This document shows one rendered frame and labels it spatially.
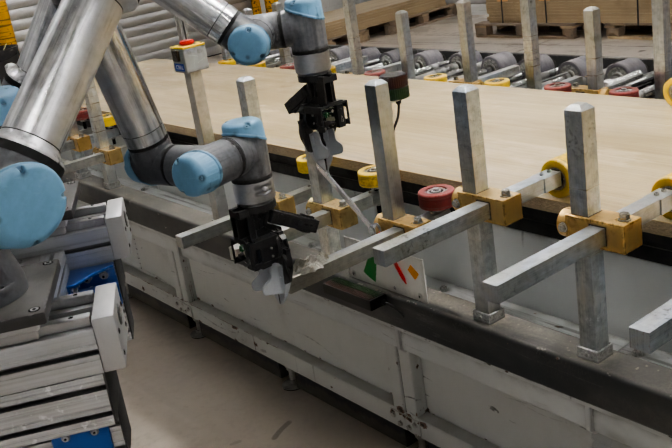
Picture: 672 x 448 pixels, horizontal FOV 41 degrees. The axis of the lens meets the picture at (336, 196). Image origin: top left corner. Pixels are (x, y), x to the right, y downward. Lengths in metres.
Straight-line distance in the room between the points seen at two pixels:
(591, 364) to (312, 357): 1.42
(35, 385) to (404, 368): 1.27
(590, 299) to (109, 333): 0.80
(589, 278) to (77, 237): 0.98
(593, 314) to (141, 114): 0.84
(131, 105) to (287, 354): 1.57
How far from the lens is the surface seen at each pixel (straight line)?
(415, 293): 1.92
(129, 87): 1.56
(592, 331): 1.63
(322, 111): 1.85
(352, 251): 1.80
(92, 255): 1.88
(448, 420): 2.49
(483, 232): 1.73
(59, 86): 1.30
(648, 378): 1.61
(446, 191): 1.92
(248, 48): 1.69
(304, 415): 2.95
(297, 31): 1.82
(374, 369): 2.66
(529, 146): 2.21
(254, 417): 2.99
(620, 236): 1.50
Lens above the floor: 1.52
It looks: 18 degrees down
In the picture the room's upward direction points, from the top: 9 degrees counter-clockwise
